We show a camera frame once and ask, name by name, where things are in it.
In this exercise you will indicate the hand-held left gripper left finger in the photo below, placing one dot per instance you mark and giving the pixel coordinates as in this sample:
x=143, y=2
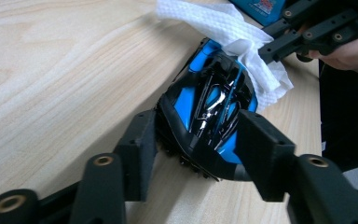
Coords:
x=136, y=149

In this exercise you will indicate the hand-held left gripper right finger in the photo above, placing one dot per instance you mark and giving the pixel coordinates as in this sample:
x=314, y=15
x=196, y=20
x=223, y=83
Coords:
x=261, y=149

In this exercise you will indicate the blue wet wipes pack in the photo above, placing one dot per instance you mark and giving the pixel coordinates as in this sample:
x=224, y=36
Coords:
x=258, y=11

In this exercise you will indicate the blue and black toy car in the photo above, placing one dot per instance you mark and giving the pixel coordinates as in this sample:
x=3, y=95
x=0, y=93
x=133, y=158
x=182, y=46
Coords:
x=211, y=118

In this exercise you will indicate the white wet wipe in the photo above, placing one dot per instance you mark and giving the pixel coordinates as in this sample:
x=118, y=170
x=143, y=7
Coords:
x=217, y=25

